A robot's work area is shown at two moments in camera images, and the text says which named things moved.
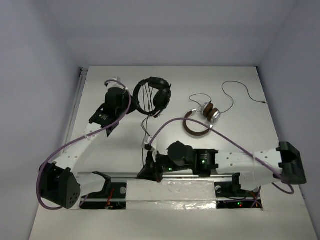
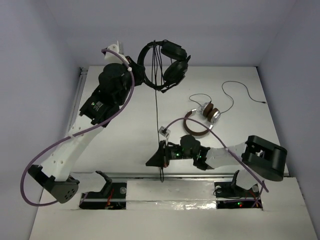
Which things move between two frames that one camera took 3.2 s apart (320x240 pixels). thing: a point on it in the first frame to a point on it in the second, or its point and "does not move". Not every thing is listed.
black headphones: (162, 99) to (176, 61)
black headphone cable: (145, 127) to (157, 71)
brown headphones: (212, 115) does not move
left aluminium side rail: (82, 74) does not move
